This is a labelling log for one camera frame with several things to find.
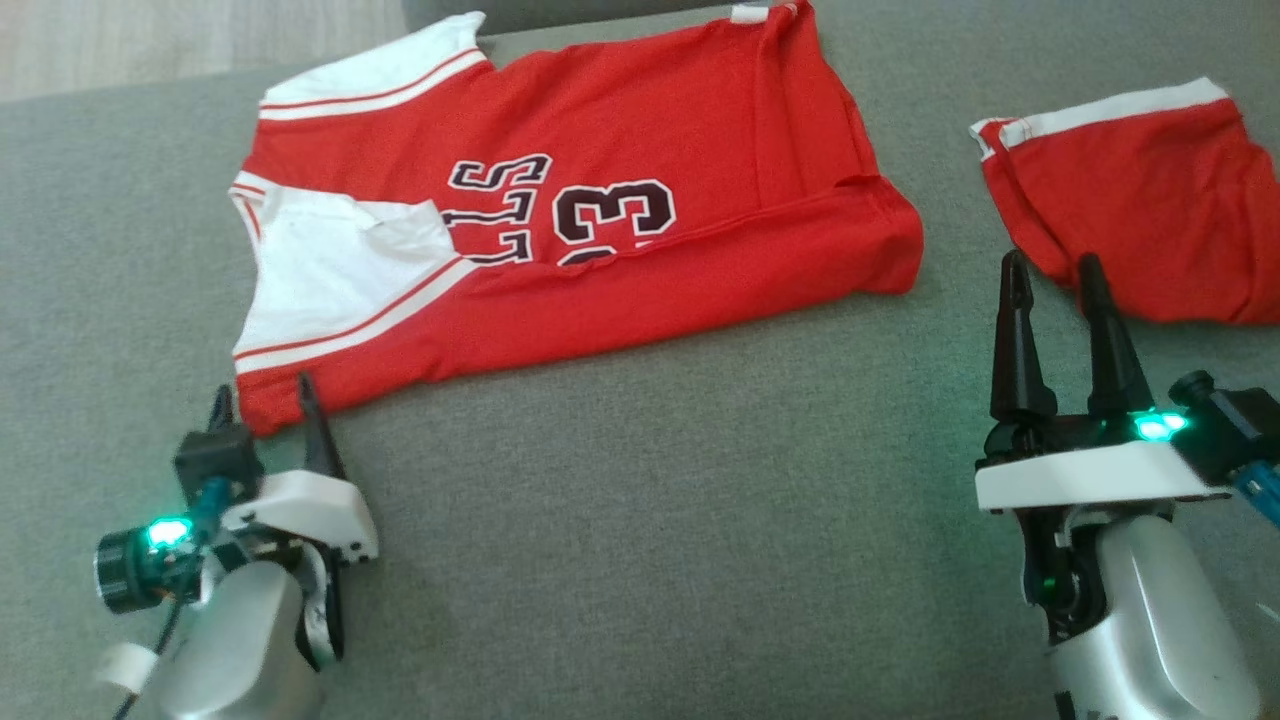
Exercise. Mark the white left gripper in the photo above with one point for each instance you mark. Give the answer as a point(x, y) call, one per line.
point(310, 510)

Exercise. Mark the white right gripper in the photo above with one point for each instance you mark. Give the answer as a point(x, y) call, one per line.
point(1080, 475)

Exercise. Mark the red shorts with white stripe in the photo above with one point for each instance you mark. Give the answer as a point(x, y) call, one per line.
point(1140, 200)

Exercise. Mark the red white basketball jersey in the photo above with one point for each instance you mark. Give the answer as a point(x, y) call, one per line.
point(650, 110)

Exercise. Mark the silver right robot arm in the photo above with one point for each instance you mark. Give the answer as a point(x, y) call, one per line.
point(1160, 620)

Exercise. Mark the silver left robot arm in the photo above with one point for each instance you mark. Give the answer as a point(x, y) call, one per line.
point(235, 640)

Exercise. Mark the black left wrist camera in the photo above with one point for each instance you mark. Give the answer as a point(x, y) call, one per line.
point(215, 460)

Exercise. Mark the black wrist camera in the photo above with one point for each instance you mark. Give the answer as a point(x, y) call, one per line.
point(215, 460)
point(1235, 425)

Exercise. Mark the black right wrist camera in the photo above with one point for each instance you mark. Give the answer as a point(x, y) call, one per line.
point(1235, 425)

